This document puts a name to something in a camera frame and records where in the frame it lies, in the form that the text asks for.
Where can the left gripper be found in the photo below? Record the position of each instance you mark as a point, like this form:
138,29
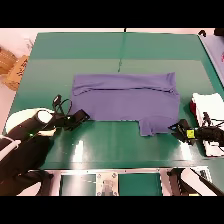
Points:
76,119

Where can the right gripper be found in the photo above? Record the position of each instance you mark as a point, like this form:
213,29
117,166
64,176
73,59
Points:
182,130

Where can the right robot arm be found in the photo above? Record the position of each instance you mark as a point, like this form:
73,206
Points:
210,135

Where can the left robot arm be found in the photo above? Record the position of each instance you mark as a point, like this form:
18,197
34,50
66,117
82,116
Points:
23,146

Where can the red garment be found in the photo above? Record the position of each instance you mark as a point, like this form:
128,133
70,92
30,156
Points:
193,106

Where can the purple T-shirt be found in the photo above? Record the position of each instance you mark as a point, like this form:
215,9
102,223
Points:
126,100

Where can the brown cardboard box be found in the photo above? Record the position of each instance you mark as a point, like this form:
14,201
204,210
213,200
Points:
17,71
6,60

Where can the silver frame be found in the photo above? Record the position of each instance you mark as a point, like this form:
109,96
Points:
106,182

